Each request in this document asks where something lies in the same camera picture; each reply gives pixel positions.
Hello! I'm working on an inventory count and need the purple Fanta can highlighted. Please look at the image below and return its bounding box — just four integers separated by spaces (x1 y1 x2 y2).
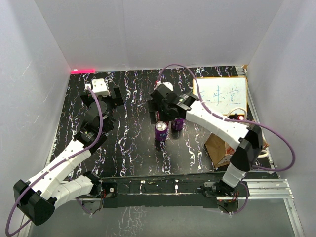
155 121 168 142
171 118 184 131

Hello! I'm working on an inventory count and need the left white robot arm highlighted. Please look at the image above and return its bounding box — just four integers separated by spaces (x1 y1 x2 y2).
13 84 124 226

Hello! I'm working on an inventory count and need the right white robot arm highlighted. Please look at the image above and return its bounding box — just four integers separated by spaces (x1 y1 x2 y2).
148 84 263 196

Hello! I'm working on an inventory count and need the canvas bag with cat print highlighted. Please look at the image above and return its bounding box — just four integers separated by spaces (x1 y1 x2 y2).
204 107 270 169

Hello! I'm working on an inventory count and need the pink LED strip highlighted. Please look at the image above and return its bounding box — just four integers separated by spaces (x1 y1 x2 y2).
71 69 95 74

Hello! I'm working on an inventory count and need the yellow framed whiteboard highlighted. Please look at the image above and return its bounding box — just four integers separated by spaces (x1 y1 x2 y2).
193 76 247 116

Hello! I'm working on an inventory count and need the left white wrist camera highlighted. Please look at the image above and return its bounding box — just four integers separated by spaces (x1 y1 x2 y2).
84 78 110 97

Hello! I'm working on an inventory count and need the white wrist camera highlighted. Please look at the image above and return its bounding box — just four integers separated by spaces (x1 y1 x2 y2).
84 78 110 97
156 81 174 91

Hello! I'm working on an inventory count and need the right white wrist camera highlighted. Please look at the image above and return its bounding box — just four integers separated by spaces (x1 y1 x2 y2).
156 81 174 91

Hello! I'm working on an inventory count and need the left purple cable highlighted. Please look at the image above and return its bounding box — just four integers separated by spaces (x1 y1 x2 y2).
5 86 104 237

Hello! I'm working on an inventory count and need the purple cable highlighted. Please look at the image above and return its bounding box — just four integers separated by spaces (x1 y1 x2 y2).
158 64 296 214
5 86 104 237

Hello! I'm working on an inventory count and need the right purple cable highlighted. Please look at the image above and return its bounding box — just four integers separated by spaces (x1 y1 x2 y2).
158 64 296 214

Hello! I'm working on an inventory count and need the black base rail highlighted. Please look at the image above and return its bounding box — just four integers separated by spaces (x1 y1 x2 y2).
101 172 249 208

